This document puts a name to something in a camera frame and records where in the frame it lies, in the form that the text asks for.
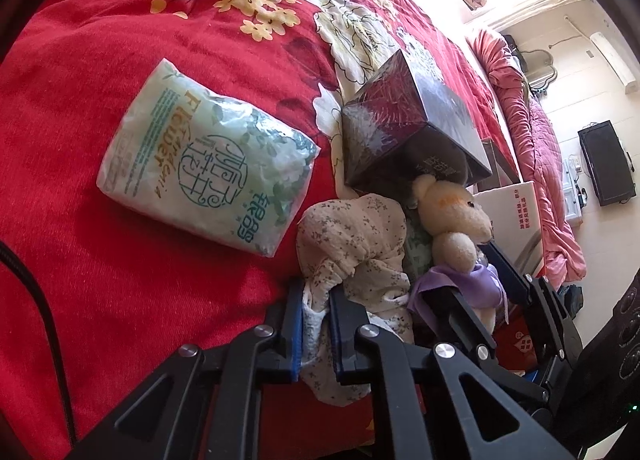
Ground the teddy bear purple dress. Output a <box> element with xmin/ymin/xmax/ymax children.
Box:
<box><xmin>409</xmin><ymin>174</ymin><xmax>508</xmax><ymax>332</ymax></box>

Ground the white floral fabric cloth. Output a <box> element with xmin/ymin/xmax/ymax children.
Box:
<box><xmin>296</xmin><ymin>194</ymin><xmax>413</xmax><ymax>407</ymax></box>

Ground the green white tissue pack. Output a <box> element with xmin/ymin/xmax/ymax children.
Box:
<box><xmin>96</xmin><ymin>60</ymin><xmax>320</xmax><ymax>258</ymax></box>

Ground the white drawer cabinet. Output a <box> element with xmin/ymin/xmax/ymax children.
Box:
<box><xmin>563</xmin><ymin>159</ymin><xmax>585</xmax><ymax>227</ymax></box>

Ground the open box pink interior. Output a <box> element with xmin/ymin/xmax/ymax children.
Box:
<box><xmin>476</xmin><ymin>138</ymin><xmax>521</xmax><ymax>192</ymax></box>

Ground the pink rumpled quilt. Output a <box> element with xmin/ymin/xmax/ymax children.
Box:
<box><xmin>469</xmin><ymin>29</ymin><xmax>587</xmax><ymax>289</ymax></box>

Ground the dark blue square box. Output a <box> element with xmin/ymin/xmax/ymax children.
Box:
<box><xmin>342</xmin><ymin>50</ymin><xmax>491</xmax><ymax>202</ymax></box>

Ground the white air conditioner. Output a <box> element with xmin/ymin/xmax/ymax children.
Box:
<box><xmin>589</xmin><ymin>32</ymin><xmax>639</xmax><ymax>95</ymax></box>

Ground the red floral blanket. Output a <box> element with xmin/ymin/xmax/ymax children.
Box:
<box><xmin>1</xmin><ymin>0</ymin><xmax>510</xmax><ymax>459</ymax></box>

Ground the black wall television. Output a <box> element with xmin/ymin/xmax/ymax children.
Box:
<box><xmin>578</xmin><ymin>121</ymin><xmax>636</xmax><ymax>206</ymax></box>

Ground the black cable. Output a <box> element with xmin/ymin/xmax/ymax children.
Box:
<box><xmin>0</xmin><ymin>239</ymin><xmax>79</xmax><ymax>446</ymax></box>

